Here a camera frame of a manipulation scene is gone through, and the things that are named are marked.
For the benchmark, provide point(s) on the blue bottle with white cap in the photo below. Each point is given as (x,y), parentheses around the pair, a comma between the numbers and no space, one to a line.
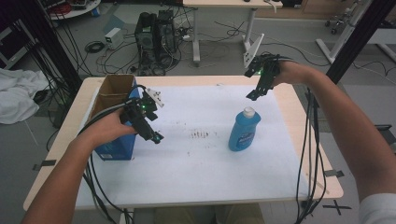
(243,132)

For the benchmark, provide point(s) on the person's right hand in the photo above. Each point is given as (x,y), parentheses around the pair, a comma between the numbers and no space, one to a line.
(292,72)

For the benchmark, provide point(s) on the black tape cross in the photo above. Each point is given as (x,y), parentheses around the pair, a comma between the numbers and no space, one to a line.
(336,207)

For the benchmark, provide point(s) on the white crumpled cloth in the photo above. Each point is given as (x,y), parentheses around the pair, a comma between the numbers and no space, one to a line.
(18,93)

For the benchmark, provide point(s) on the black metal stand post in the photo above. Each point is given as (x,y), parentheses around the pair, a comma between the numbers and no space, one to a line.
(358,40)
(53,46)

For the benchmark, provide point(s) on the person's left hand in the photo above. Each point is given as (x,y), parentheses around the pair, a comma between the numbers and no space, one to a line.
(107,127)

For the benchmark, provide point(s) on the white metal stand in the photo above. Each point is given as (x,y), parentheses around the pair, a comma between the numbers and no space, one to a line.
(341,37)

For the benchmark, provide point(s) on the person's khaki trousers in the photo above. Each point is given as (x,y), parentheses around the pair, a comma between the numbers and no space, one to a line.
(208,214)

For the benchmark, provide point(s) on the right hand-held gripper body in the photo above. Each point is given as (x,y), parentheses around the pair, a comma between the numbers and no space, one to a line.
(269,67)

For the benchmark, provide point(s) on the small white box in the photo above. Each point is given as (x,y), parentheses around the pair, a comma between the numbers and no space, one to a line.
(114,38)

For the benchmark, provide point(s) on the round white table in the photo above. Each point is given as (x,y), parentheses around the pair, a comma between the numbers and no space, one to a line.
(77,11)

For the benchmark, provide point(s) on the black tape strip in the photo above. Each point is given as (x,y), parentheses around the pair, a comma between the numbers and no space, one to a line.
(333,173)
(45,164)

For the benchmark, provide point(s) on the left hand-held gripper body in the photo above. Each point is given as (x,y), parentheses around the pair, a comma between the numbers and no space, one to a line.
(137,109)

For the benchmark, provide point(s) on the light wooden desk white legs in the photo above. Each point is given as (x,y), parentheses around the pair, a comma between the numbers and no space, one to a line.
(230,3)

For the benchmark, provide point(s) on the black computer tower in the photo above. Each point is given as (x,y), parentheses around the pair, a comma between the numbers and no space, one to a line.
(145,40)
(166,34)

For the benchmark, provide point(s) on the dark cabinet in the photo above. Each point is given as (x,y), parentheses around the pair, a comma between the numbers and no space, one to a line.
(12,46)

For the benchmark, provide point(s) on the blue cardboard box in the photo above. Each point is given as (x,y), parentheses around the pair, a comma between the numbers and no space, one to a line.
(115,102)

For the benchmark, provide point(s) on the white shirt sleeve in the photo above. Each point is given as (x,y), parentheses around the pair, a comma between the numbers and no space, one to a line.
(378,210)

